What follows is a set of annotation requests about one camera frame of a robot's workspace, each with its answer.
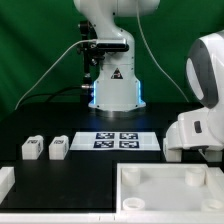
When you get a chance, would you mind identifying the white square tabletop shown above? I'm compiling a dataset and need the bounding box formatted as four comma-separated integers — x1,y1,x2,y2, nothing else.
116,163,224,213

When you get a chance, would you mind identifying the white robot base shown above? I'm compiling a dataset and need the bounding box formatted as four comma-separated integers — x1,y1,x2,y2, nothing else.
73,0,160,112

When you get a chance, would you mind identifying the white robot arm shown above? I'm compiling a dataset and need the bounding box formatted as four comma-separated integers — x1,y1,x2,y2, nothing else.
164,30,224,151

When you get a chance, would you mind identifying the white sheet with tags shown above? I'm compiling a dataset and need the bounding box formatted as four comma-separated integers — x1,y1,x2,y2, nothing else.
70,132,160,151

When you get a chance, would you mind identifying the black cable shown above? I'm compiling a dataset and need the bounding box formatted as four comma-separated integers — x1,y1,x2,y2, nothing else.
19,83,94,108

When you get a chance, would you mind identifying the black camera on mount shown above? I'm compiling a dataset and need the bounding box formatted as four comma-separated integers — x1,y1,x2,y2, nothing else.
77,21,129,79

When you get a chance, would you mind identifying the white camera cable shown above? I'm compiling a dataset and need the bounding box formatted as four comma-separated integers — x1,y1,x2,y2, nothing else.
14,39,98,110

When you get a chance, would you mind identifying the grey cable from arm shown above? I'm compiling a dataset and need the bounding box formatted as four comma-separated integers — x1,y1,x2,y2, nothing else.
135,0,190,103

